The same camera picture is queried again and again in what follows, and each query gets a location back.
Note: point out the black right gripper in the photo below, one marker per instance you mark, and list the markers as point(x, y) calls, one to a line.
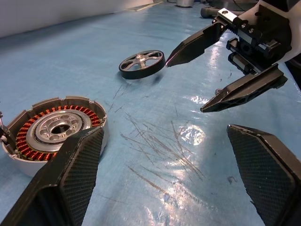
point(258, 30)

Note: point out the dark grey cylindrical object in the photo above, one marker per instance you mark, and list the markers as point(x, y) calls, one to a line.
point(208, 12)

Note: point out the blue plastic table cover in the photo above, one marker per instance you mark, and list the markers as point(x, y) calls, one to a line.
point(152, 106)

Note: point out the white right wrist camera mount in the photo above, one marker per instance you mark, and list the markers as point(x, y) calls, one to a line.
point(295, 35)

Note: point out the short yellow tape strip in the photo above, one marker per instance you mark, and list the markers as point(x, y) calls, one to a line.
point(143, 6)

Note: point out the silver motor stator copper windings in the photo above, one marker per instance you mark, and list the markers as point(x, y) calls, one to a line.
point(42, 131)

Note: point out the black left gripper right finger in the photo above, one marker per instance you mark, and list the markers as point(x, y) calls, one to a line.
point(270, 176)

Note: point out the silver metal object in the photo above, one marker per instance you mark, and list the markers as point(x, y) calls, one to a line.
point(184, 2)

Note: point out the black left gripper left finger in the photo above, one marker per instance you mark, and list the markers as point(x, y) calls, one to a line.
point(58, 188)

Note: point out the black motor rotor silver spokes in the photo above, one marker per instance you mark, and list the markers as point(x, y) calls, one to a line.
point(131, 74)

